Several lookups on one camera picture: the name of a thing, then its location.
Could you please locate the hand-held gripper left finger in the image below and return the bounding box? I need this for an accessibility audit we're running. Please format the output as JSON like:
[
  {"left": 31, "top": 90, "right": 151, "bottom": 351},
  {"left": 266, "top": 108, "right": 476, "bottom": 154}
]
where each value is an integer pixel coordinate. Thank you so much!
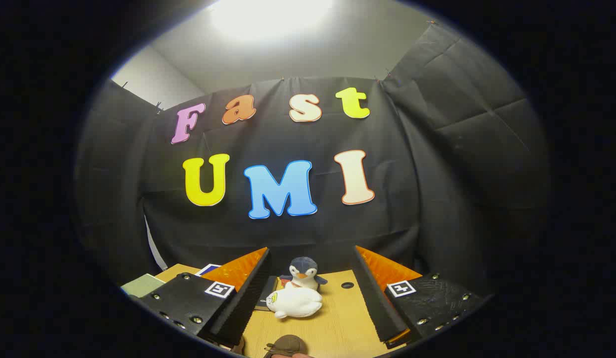
[{"left": 138, "top": 247, "right": 272, "bottom": 347}]

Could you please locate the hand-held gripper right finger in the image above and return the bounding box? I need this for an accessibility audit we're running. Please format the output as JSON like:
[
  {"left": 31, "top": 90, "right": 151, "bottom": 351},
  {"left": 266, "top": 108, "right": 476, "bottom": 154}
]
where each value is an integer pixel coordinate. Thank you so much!
[{"left": 351, "top": 245, "right": 487, "bottom": 349}]

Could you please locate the cream fabric storage box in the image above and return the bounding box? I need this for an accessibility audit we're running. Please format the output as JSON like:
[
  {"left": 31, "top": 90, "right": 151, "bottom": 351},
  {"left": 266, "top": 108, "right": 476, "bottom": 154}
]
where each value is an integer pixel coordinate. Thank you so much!
[{"left": 120, "top": 273, "right": 165, "bottom": 299}]

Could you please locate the pale blue cover book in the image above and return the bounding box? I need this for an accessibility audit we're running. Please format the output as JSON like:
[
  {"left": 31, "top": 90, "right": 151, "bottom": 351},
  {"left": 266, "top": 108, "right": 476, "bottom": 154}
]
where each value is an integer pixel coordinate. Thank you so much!
[{"left": 255, "top": 276, "right": 279, "bottom": 312}]

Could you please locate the white plush toy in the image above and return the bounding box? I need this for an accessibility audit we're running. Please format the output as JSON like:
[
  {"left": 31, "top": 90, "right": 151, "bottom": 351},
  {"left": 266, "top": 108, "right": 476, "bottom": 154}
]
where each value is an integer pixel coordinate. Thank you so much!
[{"left": 266, "top": 287, "right": 322, "bottom": 319}]

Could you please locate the grey penguin plush toy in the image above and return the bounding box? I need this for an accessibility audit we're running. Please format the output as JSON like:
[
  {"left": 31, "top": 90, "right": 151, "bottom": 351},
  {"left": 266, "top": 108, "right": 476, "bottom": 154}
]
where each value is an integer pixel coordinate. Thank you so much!
[{"left": 280, "top": 257, "right": 328, "bottom": 291}]

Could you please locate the bright ceiling light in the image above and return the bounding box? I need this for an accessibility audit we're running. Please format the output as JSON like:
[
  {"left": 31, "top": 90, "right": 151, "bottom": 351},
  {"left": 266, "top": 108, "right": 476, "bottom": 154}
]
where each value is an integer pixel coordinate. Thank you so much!
[{"left": 208, "top": 0, "right": 334, "bottom": 41}]

